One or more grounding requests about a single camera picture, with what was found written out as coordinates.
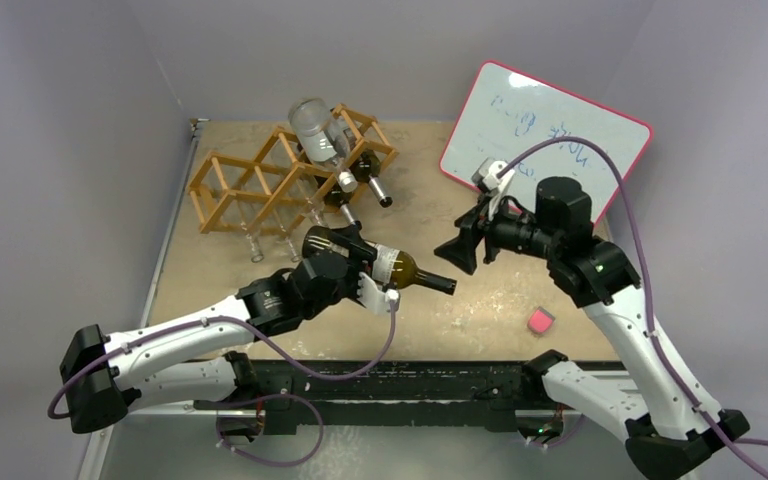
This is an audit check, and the dark green wine bottle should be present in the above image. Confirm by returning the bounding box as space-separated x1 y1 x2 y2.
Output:
301 225 458 297

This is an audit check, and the olive green wine bottle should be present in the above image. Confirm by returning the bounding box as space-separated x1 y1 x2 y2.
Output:
322 183 363 230

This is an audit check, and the dark bottle beige label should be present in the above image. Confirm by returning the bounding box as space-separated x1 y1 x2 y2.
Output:
350 150 393 208

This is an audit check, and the clear bottle green label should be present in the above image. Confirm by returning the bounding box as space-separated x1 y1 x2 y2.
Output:
288 97 358 193

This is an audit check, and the clear square glass bottle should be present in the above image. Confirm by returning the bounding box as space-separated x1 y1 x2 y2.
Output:
296 174 329 228

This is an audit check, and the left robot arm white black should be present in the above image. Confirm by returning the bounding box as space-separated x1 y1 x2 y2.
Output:
47 227 400 434

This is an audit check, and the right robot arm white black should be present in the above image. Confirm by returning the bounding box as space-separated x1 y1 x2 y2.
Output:
436 173 749 479

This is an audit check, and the wooden lattice wine rack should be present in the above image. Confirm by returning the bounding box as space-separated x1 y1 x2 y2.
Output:
186 104 399 237

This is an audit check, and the pink eraser block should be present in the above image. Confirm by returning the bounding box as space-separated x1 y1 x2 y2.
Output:
527 307 555 336

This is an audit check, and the pink framed whiteboard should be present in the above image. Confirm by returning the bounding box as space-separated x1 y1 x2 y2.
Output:
440 61 654 222

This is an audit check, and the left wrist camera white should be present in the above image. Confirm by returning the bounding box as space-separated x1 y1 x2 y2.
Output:
384 289 401 312

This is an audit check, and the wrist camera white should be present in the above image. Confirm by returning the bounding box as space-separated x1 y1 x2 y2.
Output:
471 157 515 220
384 289 401 312

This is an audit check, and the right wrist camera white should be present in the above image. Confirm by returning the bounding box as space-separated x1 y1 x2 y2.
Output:
471 157 515 220

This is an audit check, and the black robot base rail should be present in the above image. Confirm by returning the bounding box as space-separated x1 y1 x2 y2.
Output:
219 359 575 441

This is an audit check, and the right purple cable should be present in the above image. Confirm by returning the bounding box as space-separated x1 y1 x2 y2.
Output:
496 135 768 480

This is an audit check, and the purple cable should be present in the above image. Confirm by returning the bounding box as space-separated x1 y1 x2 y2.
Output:
496 135 768 480
47 301 400 421

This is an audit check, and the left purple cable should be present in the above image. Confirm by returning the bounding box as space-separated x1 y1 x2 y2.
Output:
47 301 400 421

